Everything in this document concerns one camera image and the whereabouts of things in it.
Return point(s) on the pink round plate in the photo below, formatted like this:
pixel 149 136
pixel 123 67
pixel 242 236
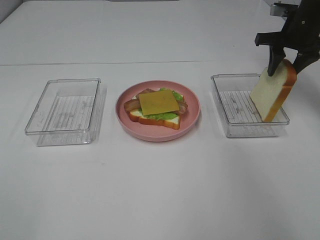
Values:
pixel 156 133

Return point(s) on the green lettuce leaf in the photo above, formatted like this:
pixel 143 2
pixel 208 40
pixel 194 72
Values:
pixel 160 115

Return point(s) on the clear right plastic tray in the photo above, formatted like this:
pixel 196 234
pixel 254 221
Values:
pixel 238 114

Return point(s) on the yellow cheese slice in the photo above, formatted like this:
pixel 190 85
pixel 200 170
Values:
pixel 158 102

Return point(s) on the clear plastic tray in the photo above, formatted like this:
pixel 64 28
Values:
pixel 67 113
pixel 238 114

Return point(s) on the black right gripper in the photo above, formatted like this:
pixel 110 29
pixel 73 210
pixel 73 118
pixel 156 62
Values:
pixel 301 32

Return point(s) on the clear left plastic tray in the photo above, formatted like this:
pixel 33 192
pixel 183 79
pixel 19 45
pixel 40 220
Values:
pixel 67 113

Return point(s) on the bread slice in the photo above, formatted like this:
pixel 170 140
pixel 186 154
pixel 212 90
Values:
pixel 269 94
pixel 170 119

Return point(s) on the bacon strip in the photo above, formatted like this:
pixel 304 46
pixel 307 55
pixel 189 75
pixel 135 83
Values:
pixel 183 106
pixel 132 105

